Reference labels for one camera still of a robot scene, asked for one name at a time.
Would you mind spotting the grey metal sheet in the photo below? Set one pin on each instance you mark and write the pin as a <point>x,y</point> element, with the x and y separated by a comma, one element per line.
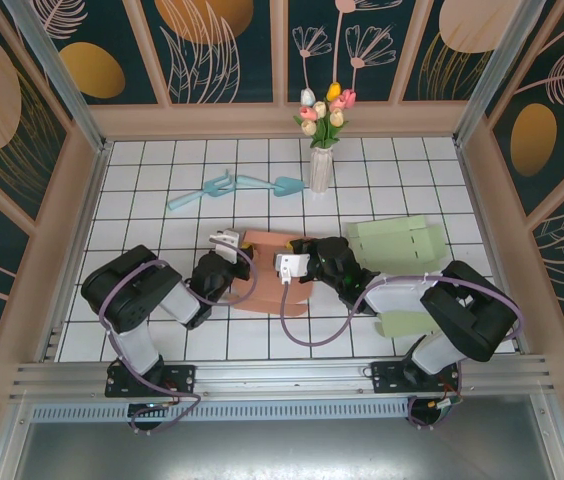
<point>282,450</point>

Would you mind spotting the aluminium mounting rail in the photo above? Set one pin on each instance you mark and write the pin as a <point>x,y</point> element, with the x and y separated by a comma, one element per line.
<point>282,377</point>

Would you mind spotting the white ribbed vase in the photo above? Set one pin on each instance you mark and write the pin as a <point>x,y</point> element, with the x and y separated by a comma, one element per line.
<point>321,170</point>

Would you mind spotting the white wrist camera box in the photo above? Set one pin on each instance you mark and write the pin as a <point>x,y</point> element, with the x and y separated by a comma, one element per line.
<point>292,267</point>
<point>225,245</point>

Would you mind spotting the green paper box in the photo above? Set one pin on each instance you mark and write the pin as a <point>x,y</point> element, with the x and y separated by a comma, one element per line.
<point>392,240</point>

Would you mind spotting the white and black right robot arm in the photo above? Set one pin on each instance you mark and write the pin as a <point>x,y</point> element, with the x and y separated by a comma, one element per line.
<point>462,320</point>

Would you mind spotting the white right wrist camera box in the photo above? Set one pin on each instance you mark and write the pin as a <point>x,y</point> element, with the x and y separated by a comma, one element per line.
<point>292,267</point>

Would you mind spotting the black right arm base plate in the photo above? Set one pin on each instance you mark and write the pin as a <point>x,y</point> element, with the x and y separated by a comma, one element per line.
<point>387,380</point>

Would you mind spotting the light blue toy trowel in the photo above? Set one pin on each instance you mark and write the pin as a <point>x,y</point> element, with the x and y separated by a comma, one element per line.
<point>289,186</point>

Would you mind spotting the light blue toy garden fork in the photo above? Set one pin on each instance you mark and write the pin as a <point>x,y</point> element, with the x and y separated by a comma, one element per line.
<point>212,189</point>

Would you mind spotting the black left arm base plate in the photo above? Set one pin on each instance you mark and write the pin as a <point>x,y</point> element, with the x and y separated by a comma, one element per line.
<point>182,380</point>

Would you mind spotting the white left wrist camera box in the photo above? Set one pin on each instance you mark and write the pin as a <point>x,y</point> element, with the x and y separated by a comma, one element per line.
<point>225,245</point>

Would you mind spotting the aluminium table side rail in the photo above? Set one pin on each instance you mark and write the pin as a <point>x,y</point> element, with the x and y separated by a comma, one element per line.
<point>486,225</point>
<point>77,240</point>

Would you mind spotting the aluminium frame post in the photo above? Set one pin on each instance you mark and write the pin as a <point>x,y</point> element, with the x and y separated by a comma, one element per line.
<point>494,75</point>
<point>68,85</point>

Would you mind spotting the artificial tulip bouquet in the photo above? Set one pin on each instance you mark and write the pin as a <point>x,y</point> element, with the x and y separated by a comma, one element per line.
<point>324,127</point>

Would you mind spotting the pink paper box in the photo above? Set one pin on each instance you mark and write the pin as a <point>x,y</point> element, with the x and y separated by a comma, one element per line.
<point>267,240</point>

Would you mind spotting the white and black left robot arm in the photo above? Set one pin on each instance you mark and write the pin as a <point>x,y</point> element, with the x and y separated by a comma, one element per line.
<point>127,290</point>

